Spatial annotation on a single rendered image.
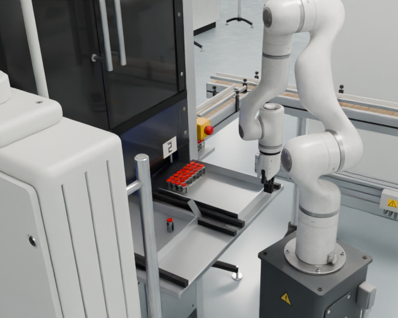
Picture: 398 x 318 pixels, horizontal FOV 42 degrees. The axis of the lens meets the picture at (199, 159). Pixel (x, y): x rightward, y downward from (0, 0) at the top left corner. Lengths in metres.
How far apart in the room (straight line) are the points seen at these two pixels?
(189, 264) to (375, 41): 1.91
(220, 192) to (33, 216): 1.23
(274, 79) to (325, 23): 0.28
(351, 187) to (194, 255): 1.33
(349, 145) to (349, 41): 1.73
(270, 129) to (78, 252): 1.03
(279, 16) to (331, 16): 0.15
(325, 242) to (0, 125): 1.04
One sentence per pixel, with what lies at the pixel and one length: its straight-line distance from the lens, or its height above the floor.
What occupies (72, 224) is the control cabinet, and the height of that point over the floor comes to 1.45.
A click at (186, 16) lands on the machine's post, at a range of 1.93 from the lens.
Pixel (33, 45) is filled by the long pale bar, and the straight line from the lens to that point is 1.32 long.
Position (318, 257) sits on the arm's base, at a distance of 1.61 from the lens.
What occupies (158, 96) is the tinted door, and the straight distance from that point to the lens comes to 1.86.
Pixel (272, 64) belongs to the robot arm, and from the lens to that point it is 1.63.
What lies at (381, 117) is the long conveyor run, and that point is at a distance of 2.54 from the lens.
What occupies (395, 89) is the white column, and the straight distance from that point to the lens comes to 3.14.
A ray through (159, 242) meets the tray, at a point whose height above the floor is 0.88.
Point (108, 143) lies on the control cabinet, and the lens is 0.82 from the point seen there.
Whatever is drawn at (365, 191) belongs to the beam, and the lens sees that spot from 2.75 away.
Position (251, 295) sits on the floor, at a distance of 2.79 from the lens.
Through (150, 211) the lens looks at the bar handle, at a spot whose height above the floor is 1.37.
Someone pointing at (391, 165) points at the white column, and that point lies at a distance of 3.32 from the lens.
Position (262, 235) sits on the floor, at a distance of 3.20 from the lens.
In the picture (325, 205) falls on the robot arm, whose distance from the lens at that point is 1.50.
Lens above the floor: 1.89
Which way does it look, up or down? 28 degrees down
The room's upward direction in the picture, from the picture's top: 2 degrees counter-clockwise
